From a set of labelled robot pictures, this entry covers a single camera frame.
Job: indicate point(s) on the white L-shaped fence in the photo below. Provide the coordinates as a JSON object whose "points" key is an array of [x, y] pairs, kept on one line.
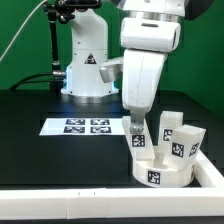
{"points": [[206, 200]]}

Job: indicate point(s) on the white marker sheet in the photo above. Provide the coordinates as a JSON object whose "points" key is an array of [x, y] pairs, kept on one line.
{"points": [[82, 126]]}

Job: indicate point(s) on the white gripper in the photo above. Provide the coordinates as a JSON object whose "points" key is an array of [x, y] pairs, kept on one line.
{"points": [[147, 44]]}

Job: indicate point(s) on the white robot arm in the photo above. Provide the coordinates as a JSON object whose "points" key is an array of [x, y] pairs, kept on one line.
{"points": [[90, 41]]}

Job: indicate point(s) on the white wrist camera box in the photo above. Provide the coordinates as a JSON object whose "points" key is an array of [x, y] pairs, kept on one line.
{"points": [[111, 70]]}

